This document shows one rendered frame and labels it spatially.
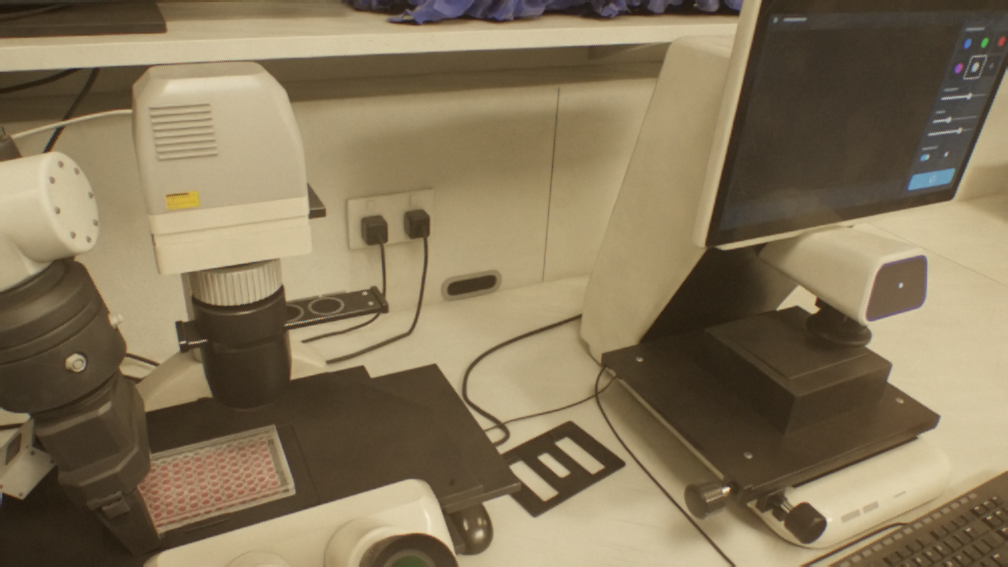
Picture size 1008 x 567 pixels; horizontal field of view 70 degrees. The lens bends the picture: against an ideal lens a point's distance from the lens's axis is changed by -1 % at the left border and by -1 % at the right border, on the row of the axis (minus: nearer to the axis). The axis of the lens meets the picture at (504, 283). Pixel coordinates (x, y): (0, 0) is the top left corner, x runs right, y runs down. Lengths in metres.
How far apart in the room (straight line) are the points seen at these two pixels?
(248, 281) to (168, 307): 0.66
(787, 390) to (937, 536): 0.24
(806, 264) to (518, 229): 0.55
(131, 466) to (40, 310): 0.13
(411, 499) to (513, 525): 0.41
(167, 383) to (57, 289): 0.31
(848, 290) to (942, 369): 0.51
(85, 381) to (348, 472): 0.23
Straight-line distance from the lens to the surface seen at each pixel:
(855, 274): 0.92
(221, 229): 0.53
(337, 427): 0.72
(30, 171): 0.51
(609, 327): 1.13
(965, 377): 1.42
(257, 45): 0.85
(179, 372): 0.83
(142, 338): 1.23
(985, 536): 1.07
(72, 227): 0.52
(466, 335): 1.23
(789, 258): 0.99
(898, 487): 1.04
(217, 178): 0.52
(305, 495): 0.66
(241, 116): 0.52
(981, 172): 2.32
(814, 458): 0.93
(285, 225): 0.54
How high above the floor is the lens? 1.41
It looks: 28 degrees down
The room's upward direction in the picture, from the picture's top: 3 degrees clockwise
